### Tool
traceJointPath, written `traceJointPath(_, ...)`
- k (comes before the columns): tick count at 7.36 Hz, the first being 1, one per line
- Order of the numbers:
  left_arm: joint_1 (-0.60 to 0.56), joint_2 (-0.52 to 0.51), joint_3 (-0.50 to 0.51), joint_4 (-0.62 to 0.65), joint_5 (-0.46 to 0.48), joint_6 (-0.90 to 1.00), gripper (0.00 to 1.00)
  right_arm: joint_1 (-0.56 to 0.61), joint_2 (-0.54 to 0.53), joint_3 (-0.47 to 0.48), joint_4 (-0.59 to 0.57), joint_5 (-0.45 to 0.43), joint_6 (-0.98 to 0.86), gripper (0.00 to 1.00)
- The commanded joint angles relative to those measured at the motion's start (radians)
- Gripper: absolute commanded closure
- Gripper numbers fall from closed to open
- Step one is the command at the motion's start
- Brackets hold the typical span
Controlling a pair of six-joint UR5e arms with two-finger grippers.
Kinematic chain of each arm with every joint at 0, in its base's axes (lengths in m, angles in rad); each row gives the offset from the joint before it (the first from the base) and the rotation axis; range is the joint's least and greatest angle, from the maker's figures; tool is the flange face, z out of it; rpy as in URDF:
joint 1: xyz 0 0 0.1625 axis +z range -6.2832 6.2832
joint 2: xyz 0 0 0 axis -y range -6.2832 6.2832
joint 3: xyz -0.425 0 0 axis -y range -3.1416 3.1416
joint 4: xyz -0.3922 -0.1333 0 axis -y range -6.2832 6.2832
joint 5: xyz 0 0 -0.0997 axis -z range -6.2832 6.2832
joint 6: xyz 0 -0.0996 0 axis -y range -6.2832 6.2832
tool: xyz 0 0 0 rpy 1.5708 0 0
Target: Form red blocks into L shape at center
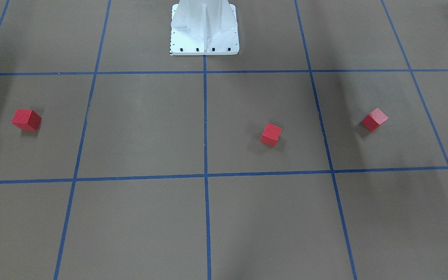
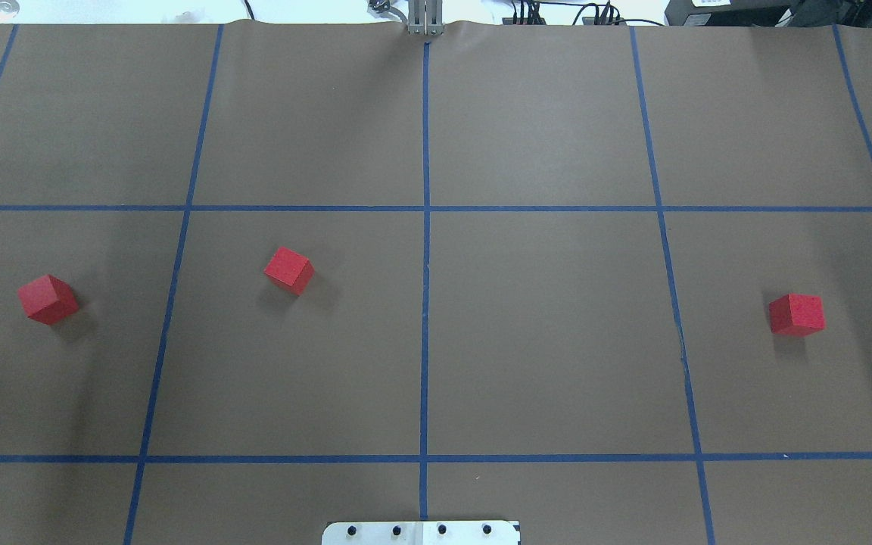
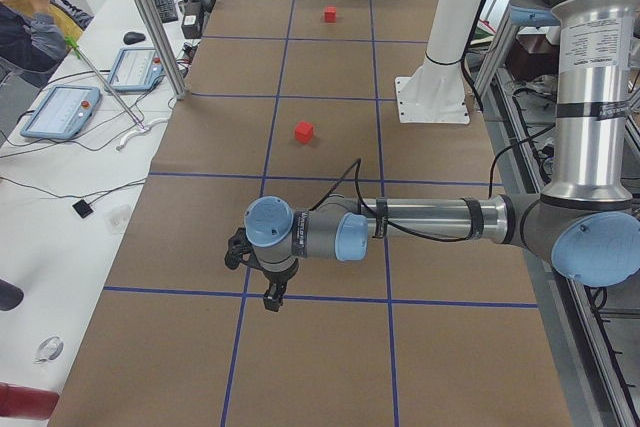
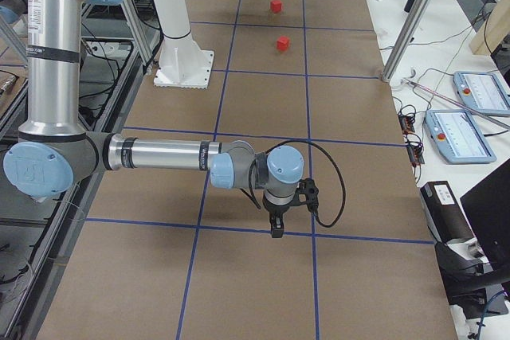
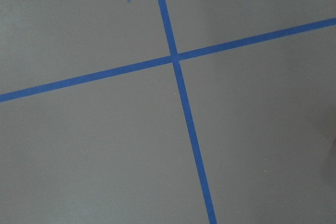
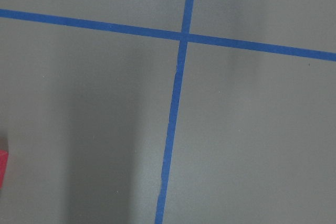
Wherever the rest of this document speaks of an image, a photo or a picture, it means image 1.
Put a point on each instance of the red cube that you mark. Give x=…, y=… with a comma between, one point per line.
x=270, y=135
x=374, y=119

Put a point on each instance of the white pedestal column base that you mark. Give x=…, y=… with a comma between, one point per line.
x=204, y=27

